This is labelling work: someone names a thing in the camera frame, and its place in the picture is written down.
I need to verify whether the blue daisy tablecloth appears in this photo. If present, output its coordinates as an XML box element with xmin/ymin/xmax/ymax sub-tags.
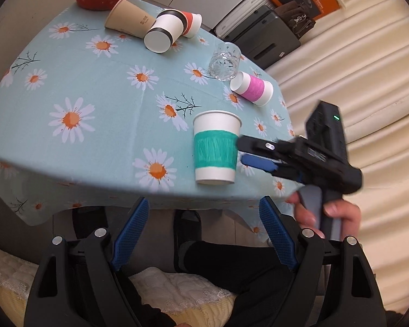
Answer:
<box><xmin>0</xmin><ymin>5</ymin><xmax>297</xmax><ymax>239</ymax></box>

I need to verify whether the cream pleated curtain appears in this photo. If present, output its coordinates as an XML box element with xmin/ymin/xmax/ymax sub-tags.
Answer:
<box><xmin>268</xmin><ymin>0</ymin><xmax>409</xmax><ymax>312</ymax></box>

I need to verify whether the dark grey suitcase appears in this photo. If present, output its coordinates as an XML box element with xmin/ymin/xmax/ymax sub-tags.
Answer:
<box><xmin>223</xmin><ymin>6</ymin><xmax>301</xmax><ymax>69</ymax></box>

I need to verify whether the red-banded white paper cup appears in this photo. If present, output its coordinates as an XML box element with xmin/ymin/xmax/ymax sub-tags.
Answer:
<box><xmin>182</xmin><ymin>11</ymin><xmax>202</xmax><ymax>38</ymax></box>

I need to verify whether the person's right hand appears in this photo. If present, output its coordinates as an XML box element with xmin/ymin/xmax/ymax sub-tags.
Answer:
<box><xmin>286</xmin><ymin>192</ymin><xmax>361</xmax><ymax>240</ymax></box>

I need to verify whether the clear cut-glass tumbler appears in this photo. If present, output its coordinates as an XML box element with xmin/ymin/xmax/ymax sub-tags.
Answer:
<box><xmin>208</xmin><ymin>42</ymin><xmax>242</xmax><ymax>81</ymax></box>

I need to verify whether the brown leather handbag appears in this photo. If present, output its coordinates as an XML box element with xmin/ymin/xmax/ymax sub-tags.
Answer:
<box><xmin>275</xmin><ymin>1</ymin><xmax>315</xmax><ymax>39</ymax></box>

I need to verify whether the pink-banded white paper cup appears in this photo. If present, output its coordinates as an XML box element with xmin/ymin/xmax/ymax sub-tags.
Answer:
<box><xmin>230</xmin><ymin>72</ymin><xmax>274</xmax><ymax>107</ymax></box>

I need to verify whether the green-banded white paper cup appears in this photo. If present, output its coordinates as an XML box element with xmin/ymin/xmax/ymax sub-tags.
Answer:
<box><xmin>193</xmin><ymin>110</ymin><xmax>242</xmax><ymax>185</ymax></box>

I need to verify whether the white quilted cushion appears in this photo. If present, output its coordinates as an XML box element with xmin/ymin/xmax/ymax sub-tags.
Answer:
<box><xmin>0</xmin><ymin>250</ymin><xmax>236</xmax><ymax>326</ymax></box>

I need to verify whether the white ribbed suitcase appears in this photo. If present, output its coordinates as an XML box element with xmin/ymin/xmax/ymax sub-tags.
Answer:
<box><xmin>214</xmin><ymin>0</ymin><xmax>275</xmax><ymax>39</ymax></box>

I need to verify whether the black-banded white paper cup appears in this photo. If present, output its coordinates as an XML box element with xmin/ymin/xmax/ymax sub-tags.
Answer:
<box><xmin>144</xmin><ymin>10</ymin><xmax>188</xmax><ymax>54</ymax></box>

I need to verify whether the brown kraft paper cup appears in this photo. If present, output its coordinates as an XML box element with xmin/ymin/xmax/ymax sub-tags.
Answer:
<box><xmin>105</xmin><ymin>0</ymin><xmax>156</xmax><ymax>39</ymax></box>

